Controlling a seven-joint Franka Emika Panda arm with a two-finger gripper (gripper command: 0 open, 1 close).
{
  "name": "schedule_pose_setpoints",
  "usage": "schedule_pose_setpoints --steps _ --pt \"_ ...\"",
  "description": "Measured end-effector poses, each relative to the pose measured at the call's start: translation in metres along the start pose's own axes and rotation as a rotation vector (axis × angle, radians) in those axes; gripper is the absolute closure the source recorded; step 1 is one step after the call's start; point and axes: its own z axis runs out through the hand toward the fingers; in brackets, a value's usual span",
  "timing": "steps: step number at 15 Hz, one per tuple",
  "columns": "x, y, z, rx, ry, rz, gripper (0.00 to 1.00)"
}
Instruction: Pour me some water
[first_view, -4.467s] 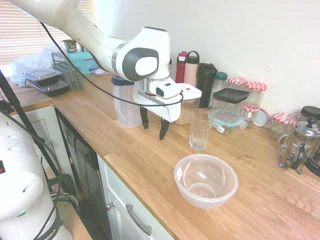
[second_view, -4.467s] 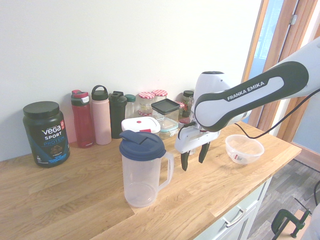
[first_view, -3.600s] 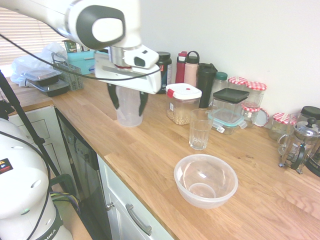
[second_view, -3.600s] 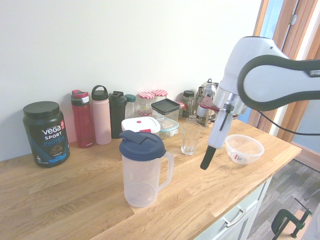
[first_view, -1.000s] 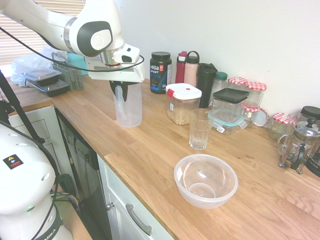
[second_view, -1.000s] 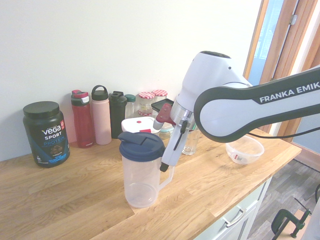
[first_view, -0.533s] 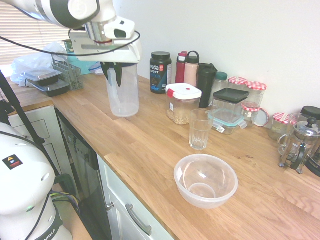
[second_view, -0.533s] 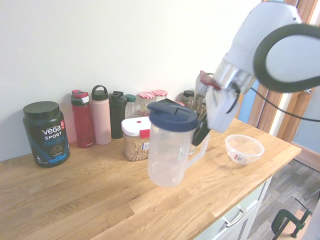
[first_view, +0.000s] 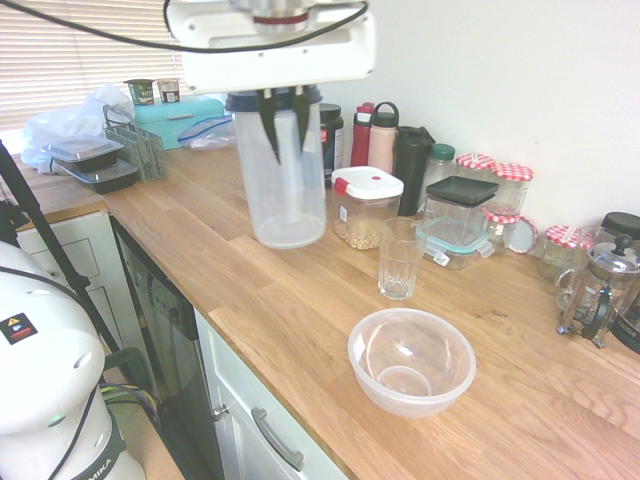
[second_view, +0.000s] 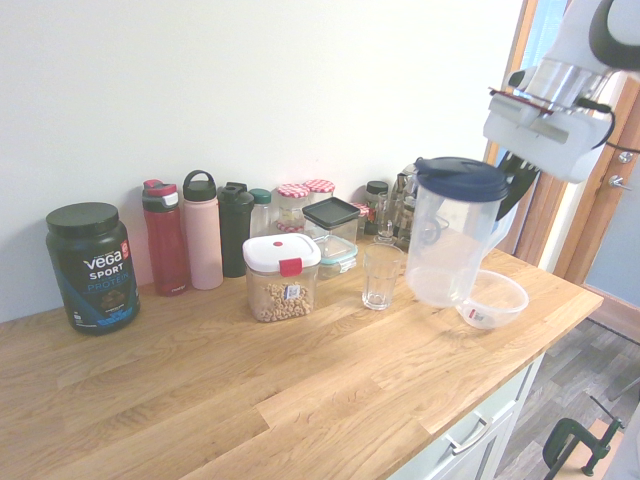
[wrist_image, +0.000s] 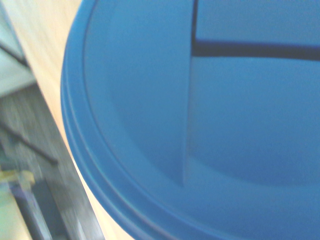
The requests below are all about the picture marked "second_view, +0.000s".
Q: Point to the black shaker bottle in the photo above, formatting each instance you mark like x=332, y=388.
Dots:
x=235, y=230

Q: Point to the clear drinking glass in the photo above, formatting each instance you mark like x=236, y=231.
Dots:
x=382, y=280

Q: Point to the clear glass jar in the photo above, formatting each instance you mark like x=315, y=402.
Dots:
x=386, y=225

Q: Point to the pink bottle with black cap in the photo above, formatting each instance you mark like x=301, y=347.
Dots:
x=202, y=240

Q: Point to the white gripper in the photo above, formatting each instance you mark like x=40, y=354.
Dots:
x=565, y=147

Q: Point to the black Vega protein tub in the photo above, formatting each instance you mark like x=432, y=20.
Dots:
x=95, y=270

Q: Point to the dark jar with black lid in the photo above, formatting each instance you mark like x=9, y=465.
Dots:
x=375, y=190

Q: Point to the clear bottle with green cap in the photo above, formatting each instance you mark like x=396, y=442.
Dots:
x=261, y=210

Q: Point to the clear pitcher with blue lid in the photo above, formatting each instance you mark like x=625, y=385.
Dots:
x=450, y=240

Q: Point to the green metal clamp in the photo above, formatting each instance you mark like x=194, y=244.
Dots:
x=565, y=430

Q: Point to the glass French press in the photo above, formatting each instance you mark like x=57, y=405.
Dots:
x=405, y=200

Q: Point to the silver door lock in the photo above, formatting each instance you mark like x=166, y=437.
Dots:
x=625, y=157

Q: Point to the red water bottle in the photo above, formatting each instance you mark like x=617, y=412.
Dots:
x=167, y=245

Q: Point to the large jar with gingham lid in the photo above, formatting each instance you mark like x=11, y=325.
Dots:
x=292, y=200
x=320, y=186

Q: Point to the square container with black lid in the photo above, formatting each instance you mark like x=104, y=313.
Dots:
x=330, y=212

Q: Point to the small jar with gingham lid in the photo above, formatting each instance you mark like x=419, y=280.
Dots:
x=361, y=212

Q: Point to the clear plastic bowl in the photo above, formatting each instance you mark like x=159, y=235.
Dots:
x=495, y=310

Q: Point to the cereal container with white lid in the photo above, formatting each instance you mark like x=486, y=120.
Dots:
x=280, y=285

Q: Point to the glass container with teal lid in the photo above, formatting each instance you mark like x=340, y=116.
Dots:
x=340, y=257

